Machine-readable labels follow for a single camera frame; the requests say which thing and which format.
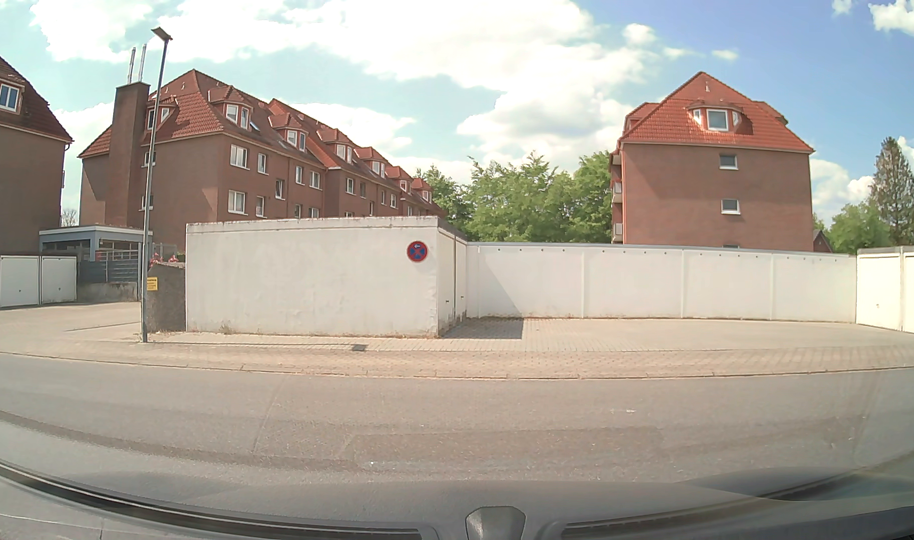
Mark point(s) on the white garage block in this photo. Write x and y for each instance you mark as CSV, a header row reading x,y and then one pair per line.
x,y
314,277

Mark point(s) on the grey asphalt road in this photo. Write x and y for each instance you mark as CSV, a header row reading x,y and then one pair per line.
x,y
427,420

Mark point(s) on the brown brick building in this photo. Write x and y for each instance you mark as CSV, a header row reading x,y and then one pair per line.
x,y
14,165

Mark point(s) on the paved brick pavement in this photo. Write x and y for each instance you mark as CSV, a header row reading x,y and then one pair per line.
x,y
652,349

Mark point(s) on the tall conifer tree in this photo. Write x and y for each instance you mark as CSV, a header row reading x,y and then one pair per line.
x,y
896,191

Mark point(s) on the group of green trees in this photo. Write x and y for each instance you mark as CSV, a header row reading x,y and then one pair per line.
x,y
532,199

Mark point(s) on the white garage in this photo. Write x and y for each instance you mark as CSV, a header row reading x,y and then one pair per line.
x,y
898,289

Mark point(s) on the round no-stopping sign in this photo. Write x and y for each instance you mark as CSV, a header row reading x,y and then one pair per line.
x,y
417,251

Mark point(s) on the red brick house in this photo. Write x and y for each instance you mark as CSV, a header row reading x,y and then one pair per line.
x,y
716,187

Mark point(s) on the long red brick building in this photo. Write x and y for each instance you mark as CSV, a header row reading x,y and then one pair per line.
x,y
201,172

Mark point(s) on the dark low wall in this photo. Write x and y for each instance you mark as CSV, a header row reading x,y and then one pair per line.
x,y
165,300

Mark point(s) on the white garage doors row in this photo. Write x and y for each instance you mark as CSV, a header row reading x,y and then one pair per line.
x,y
29,280

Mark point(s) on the grey lamp post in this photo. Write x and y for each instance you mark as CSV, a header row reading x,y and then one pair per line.
x,y
151,187

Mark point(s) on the flat-roofed grey building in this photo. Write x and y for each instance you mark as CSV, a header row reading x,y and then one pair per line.
x,y
96,244

